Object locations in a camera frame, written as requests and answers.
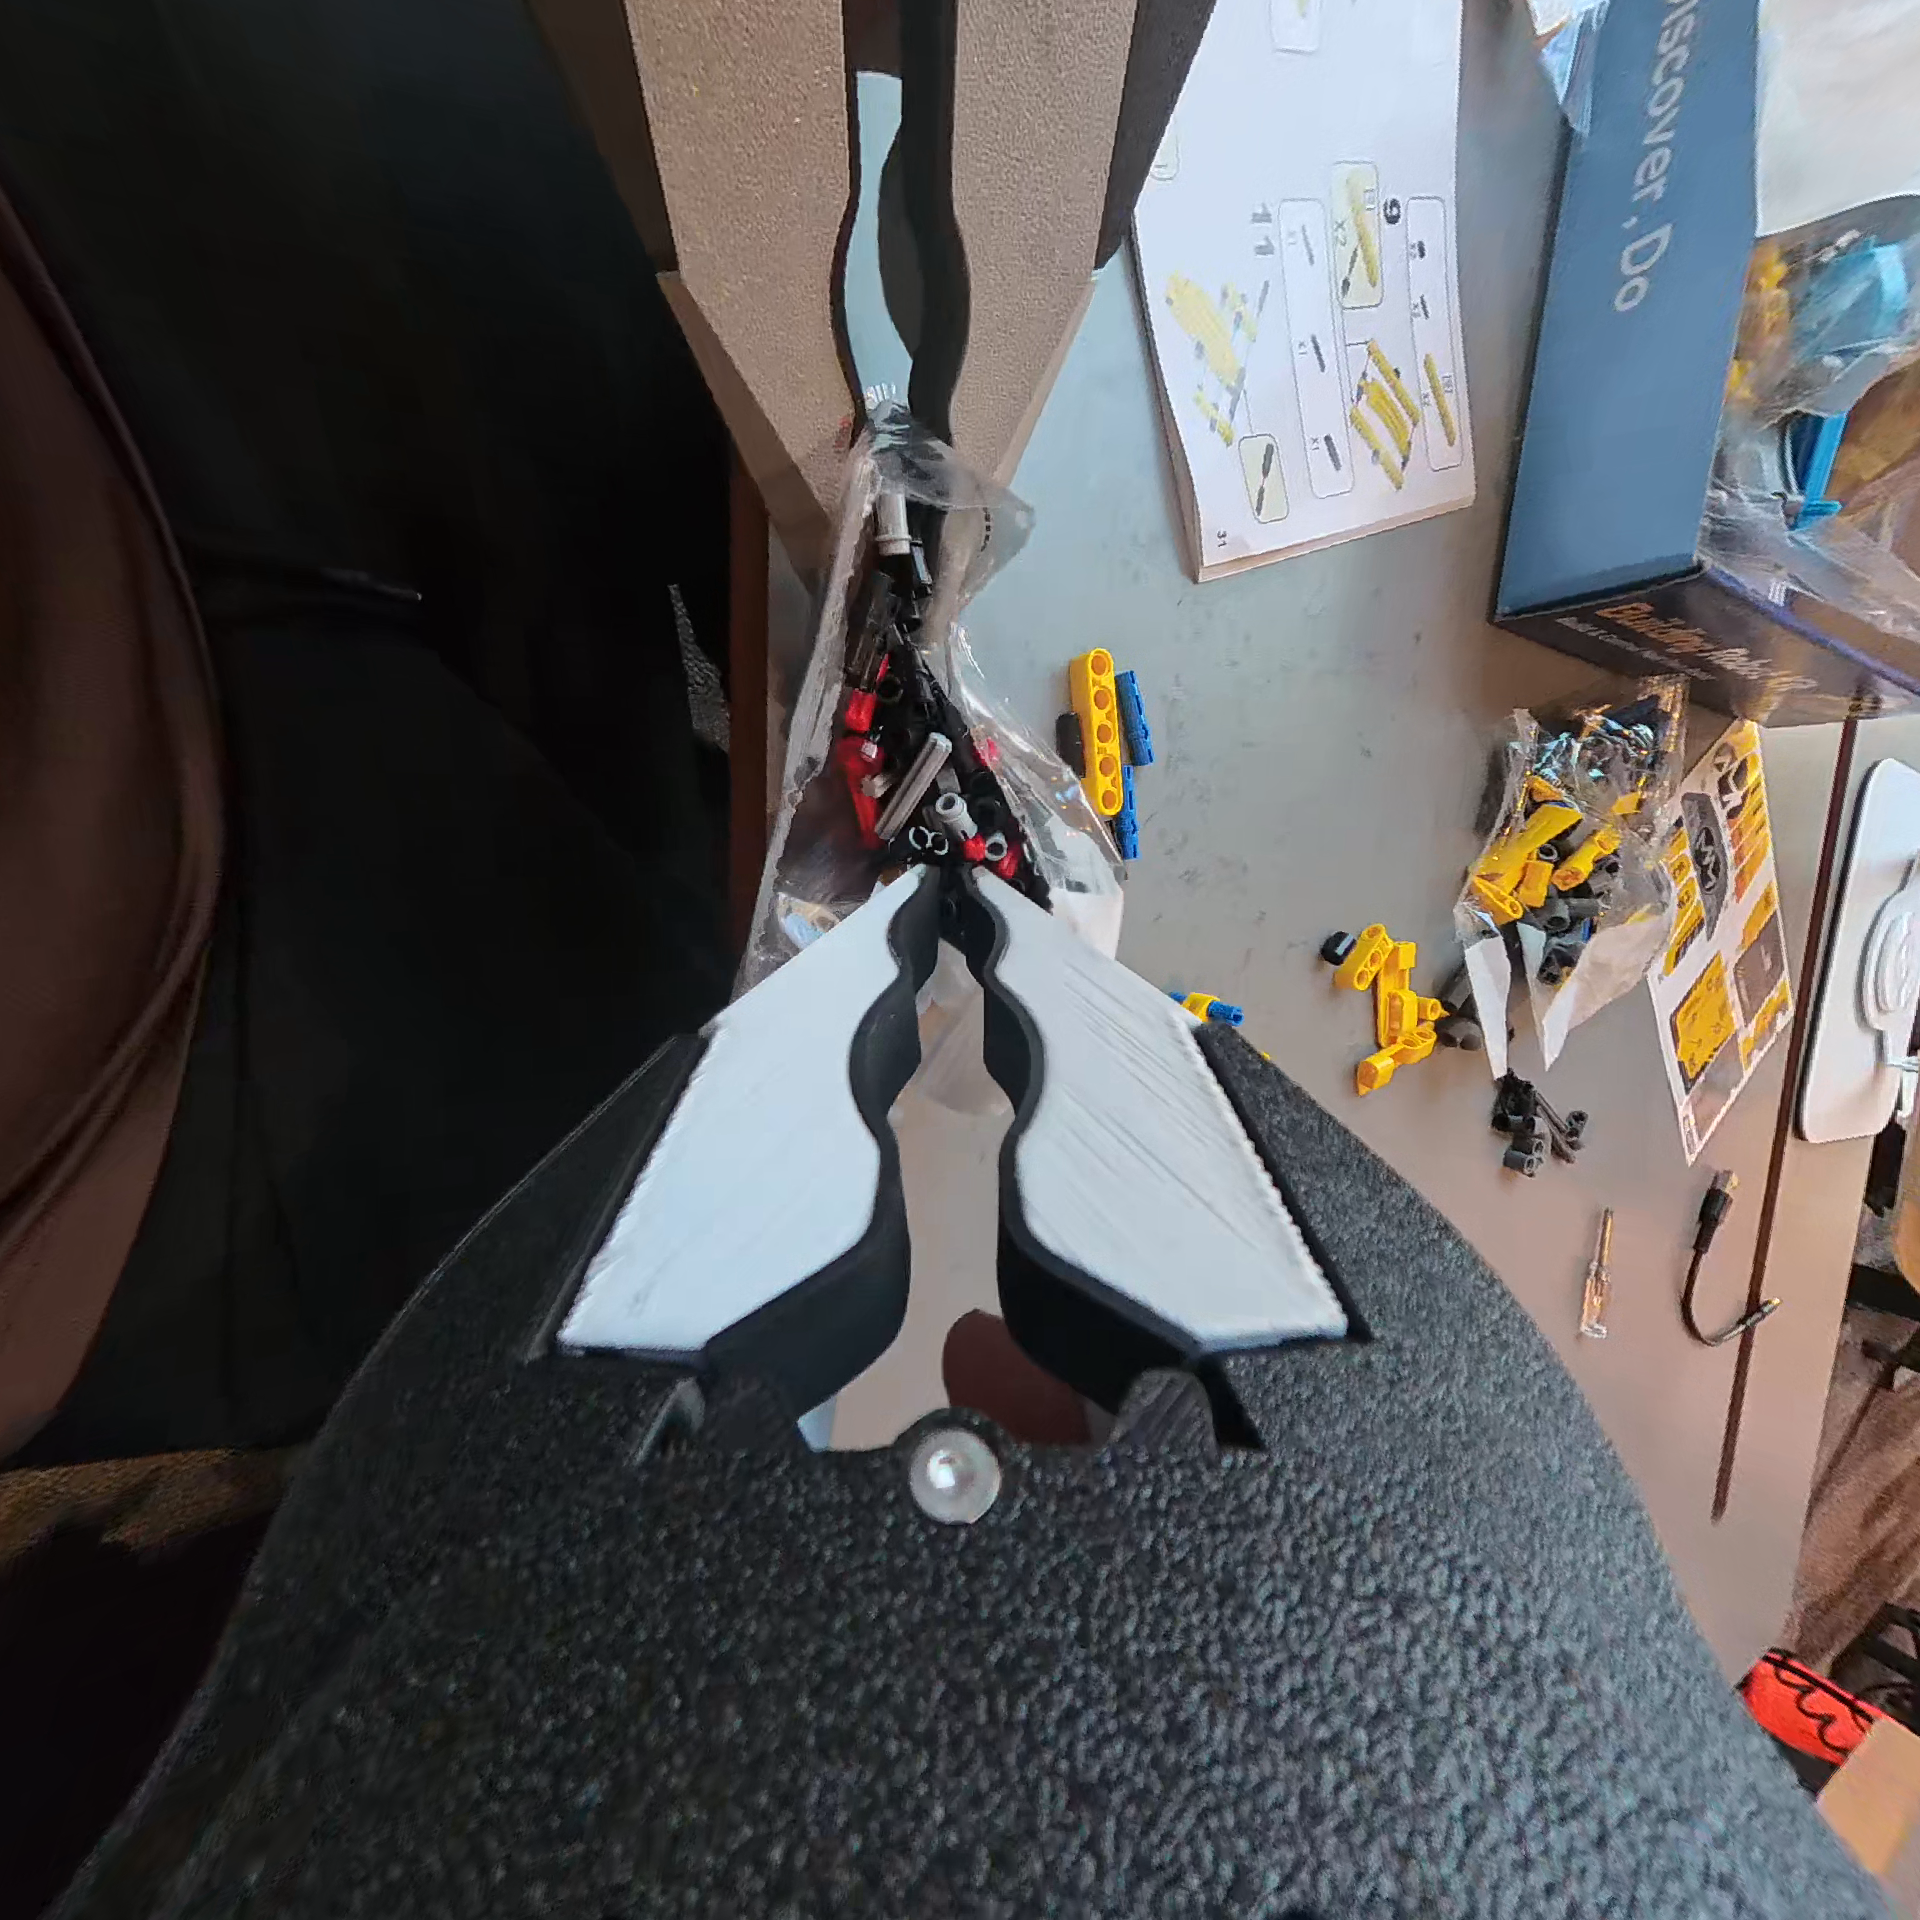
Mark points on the grey desk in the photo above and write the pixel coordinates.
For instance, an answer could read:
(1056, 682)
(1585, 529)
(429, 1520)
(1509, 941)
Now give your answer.
(1276, 720)

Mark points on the plastic bags of brick parts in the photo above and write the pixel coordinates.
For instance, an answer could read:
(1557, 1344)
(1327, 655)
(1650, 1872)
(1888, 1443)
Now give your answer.
(1828, 376)

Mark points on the person's dark trousers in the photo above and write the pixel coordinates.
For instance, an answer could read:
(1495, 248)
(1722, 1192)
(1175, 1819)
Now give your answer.
(450, 749)

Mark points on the blue cardboard kit box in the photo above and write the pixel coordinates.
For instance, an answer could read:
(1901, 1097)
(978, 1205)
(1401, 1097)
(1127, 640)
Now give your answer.
(1621, 376)

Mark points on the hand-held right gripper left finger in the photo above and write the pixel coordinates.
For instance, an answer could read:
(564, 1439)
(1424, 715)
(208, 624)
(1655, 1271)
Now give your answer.
(735, 1200)

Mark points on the clear bag of black pins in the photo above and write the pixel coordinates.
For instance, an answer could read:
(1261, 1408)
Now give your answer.
(901, 720)

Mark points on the orange plastic object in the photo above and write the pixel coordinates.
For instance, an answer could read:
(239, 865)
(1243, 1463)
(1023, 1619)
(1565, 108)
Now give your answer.
(1800, 1723)

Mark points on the yellow five-hole beam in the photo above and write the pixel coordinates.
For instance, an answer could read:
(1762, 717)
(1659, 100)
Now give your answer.
(1075, 749)

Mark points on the person's brown shirt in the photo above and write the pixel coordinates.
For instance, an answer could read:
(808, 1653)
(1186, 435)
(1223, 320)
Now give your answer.
(89, 900)

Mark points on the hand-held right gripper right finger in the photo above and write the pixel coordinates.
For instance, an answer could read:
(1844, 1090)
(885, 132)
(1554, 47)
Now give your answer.
(1170, 1184)

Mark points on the short yellow two-hole beam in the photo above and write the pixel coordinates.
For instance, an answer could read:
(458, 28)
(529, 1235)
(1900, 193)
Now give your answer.
(1357, 960)

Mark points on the yellow angled brick assembly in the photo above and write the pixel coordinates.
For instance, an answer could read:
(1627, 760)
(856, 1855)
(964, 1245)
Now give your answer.
(1401, 1035)

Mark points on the grey brick connector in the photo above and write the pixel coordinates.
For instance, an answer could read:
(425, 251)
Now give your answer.
(1463, 1012)

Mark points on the yellow and black sticker sheet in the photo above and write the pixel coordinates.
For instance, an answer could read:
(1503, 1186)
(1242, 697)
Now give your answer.
(1724, 930)

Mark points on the instruction booklet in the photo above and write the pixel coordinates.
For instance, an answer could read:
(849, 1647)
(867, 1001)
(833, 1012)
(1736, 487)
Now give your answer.
(1305, 376)

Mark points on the blue pin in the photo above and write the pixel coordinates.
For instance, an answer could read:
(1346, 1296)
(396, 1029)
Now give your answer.
(1137, 720)
(1131, 809)

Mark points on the dark grey axle rod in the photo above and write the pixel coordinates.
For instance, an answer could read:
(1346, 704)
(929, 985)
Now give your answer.
(1564, 1125)

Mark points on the white monitor stand base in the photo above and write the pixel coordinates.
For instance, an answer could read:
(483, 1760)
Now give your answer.
(1860, 975)

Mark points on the clear bag of yellow parts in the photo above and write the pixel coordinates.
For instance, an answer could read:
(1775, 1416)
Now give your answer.
(1545, 868)

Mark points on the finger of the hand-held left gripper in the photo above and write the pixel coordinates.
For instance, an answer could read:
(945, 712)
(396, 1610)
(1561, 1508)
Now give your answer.
(1036, 149)
(735, 149)

